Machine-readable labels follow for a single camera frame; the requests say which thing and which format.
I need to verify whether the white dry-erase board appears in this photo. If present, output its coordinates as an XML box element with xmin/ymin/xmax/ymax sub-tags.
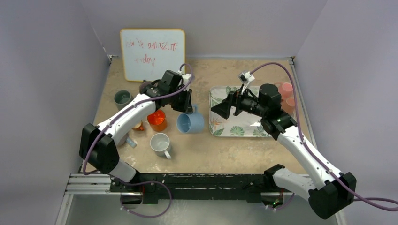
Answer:
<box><xmin>120</xmin><ymin>29</ymin><xmax>185</xmax><ymax>82</ymax></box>

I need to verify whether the purple mug black handle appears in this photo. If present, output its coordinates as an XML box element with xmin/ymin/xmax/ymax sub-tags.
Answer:
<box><xmin>139</xmin><ymin>81</ymin><xmax>152</xmax><ymax>91</ymax></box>

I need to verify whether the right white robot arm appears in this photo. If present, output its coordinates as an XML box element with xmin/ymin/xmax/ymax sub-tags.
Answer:
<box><xmin>211</xmin><ymin>84</ymin><xmax>357</xmax><ymax>219</ymax></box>

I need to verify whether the light blue mug front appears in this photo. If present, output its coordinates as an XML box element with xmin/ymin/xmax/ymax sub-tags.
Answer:
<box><xmin>150</xmin><ymin>133</ymin><xmax>172</xmax><ymax>159</ymax></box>

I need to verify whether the grey-green ceramic mug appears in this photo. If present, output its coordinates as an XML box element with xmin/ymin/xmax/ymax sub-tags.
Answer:
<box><xmin>114</xmin><ymin>90</ymin><xmax>133</xmax><ymax>111</ymax></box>

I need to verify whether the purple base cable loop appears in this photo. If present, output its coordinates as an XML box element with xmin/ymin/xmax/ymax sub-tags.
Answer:
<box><xmin>120</xmin><ymin>180</ymin><xmax>173</xmax><ymax>218</ymax></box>

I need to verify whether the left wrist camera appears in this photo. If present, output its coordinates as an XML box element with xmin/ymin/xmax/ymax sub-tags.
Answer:
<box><xmin>181</xmin><ymin>74</ymin><xmax>195</xmax><ymax>89</ymax></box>

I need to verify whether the pink mug back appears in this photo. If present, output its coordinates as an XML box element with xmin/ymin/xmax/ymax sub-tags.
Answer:
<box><xmin>274</xmin><ymin>82</ymin><xmax>293</xmax><ymax>100</ymax></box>

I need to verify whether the pink mug front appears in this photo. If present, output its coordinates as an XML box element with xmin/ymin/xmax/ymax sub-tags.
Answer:
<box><xmin>281</xmin><ymin>97</ymin><xmax>296</xmax><ymax>115</ymax></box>

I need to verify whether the light blue usb stick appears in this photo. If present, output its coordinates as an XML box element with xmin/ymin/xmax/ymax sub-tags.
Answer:
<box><xmin>126</xmin><ymin>138</ymin><xmax>137</xmax><ymax>148</ymax></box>

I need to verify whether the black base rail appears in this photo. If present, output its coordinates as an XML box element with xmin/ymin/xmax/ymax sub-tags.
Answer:
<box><xmin>110</xmin><ymin>164</ymin><xmax>290</xmax><ymax>206</ymax></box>

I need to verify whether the dark orange terracotta mug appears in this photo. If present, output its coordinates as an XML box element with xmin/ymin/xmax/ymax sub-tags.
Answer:
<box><xmin>132</xmin><ymin>121</ymin><xmax>145</xmax><ymax>131</ymax></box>

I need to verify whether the bright orange mug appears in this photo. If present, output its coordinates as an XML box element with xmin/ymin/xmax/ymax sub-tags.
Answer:
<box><xmin>147</xmin><ymin>109</ymin><xmax>168</xmax><ymax>132</ymax></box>

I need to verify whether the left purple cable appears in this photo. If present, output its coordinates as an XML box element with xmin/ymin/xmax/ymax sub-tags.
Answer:
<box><xmin>81</xmin><ymin>63</ymin><xmax>195</xmax><ymax>176</ymax></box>

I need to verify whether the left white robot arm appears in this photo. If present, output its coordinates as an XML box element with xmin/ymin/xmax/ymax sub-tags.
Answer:
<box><xmin>79</xmin><ymin>70</ymin><xmax>194</xmax><ymax>192</ymax></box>

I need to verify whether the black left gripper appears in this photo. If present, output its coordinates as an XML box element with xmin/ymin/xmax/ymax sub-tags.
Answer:
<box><xmin>168</xmin><ymin>87</ymin><xmax>192</xmax><ymax>113</ymax></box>

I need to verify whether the leaf-patterned serving tray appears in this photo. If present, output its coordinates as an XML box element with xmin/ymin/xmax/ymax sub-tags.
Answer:
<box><xmin>209</xmin><ymin>86</ymin><xmax>271</xmax><ymax>138</ymax></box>

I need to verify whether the light blue mug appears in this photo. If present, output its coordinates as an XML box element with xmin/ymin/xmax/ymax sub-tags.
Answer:
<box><xmin>176</xmin><ymin>104</ymin><xmax>204</xmax><ymax>134</ymax></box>
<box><xmin>150</xmin><ymin>133</ymin><xmax>172</xmax><ymax>159</ymax></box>

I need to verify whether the pink mug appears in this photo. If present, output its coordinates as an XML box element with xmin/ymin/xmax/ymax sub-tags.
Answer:
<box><xmin>274</xmin><ymin>82</ymin><xmax>293</xmax><ymax>100</ymax></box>
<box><xmin>281</xmin><ymin>97</ymin><xmax>296</xmax><ymax>115</ymax></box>

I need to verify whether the light blue mug back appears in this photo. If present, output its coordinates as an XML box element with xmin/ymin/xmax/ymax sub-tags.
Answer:
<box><xmin>176</xmin><ymin>104</ymin><xmax>204</xmax><ymax>134</ymax></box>

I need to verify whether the lilac ribbed mug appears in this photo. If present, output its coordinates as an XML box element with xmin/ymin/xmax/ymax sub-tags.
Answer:
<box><xmin>116</xmin><ymin>134</ymin><xmax>129</xmax><ymax>147</ymax></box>

